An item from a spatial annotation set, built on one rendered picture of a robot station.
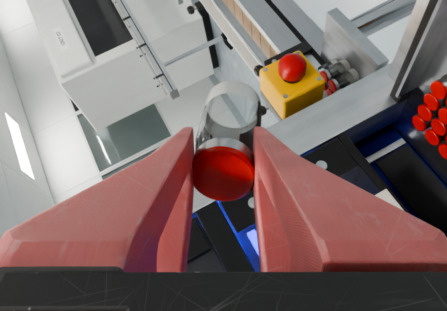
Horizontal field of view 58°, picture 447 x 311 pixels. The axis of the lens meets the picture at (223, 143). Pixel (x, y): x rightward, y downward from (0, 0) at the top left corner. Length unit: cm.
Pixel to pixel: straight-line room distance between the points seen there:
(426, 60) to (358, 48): 15
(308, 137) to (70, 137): 615
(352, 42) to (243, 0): 30
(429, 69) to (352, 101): 11
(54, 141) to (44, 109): 69
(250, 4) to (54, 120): 618
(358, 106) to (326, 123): 5
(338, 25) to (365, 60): 7
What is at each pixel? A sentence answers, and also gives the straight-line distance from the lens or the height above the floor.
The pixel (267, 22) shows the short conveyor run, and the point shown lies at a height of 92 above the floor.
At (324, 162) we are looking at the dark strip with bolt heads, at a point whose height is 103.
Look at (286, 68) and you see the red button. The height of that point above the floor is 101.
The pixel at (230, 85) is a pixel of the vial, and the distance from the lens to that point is 15.
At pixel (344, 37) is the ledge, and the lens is 68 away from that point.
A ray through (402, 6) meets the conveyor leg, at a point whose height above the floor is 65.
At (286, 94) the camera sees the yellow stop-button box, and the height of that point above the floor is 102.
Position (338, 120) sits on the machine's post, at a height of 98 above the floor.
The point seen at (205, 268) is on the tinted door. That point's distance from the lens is 51.
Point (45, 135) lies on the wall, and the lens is 683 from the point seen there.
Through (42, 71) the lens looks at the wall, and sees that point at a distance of 766.
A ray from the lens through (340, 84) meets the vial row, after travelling 68.
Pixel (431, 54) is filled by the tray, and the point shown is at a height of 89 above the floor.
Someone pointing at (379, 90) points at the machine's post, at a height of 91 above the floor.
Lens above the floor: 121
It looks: 7 degrees down
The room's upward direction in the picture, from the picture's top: 117 degrees counter-clockwise
